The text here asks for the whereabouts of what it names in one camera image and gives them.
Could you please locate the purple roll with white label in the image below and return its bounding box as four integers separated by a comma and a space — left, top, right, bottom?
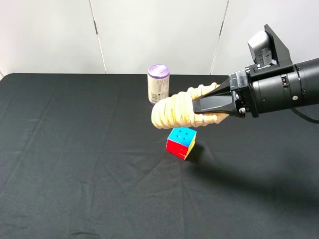
148, 64, 170, 105

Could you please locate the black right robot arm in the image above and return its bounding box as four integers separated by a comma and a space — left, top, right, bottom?
192, 59, 319, 120

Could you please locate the colourful puzzle cube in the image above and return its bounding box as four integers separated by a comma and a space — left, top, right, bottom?
166, 127, 197, 160

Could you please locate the tan ridged bread loaf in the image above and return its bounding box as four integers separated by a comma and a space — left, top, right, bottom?
151, 82, 229, 129

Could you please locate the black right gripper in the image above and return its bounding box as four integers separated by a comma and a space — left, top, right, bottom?
192, 67, 259, 118

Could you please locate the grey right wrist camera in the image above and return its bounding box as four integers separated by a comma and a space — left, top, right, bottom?
247, 24, 292, 69

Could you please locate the black camera cable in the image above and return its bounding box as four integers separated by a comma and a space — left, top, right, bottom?
293, 107, 319, 124

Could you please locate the black tablecloth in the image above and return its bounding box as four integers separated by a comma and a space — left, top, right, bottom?
0, 74, 319, 239

